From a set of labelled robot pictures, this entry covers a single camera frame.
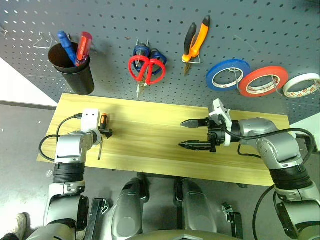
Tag blue handled screwdriver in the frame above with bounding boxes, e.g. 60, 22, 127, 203
56, 30, 79, 67

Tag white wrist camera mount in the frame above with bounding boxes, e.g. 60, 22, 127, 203
81, 107, 101, 133
208, 98, 233, 148

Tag red handled scissors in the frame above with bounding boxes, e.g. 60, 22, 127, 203
127, 55, 167, 99

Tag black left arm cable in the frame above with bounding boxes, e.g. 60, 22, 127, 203
38, 113, 83, 162

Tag orange black needle-nose pliers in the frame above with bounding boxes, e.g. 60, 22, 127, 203
181, 14, 212, 77

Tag silver wire hook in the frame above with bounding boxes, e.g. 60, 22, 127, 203
33, 31, 55, 50
183, 54, 202, 65

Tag white tape roll red print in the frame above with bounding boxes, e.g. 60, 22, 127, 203
282, 73, 320, 99

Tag blue handled scissors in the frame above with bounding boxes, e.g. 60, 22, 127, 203
132, 38, 168, 76

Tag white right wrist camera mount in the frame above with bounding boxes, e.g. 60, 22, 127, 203
208, 98, 233, 148

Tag black metal bracket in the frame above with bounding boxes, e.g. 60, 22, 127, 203
221, 201, 245, 240
84, 197, 110, 240

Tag red handled screwdriver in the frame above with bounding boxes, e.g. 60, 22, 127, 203
74, 31, 93, 67

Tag grey pegboard panel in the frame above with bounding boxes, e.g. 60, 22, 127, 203
0, 0, 320, 125

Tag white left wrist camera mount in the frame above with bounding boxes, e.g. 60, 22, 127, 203
81, 107, 101, 133

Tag black cup holder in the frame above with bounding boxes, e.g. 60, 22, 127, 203
47, 41, 96, 96

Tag blue tape roll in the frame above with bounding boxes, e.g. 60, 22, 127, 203
205, 58, 252, 92

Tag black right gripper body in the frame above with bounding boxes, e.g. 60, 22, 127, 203
206, 116, 227, 153

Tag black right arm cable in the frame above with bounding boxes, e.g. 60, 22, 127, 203
224, 126, 316, 240

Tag orange black handled screwdriver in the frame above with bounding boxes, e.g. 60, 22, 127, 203
97, 112, 110, 161

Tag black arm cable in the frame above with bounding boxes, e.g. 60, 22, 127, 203
224, 126, 316, 240
38, 113, 83, 162

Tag grey rounded robot leg shell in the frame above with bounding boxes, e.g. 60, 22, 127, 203
174, 177, 218, 233
110, 176, 151, 238

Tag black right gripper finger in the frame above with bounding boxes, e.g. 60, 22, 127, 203
179, 118, 210, 129
178, 140, 213, 153

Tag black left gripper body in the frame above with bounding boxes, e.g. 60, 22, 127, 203
98, 126, 114, 139

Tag silver robot torso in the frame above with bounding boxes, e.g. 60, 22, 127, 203
124, 228, 251, 240

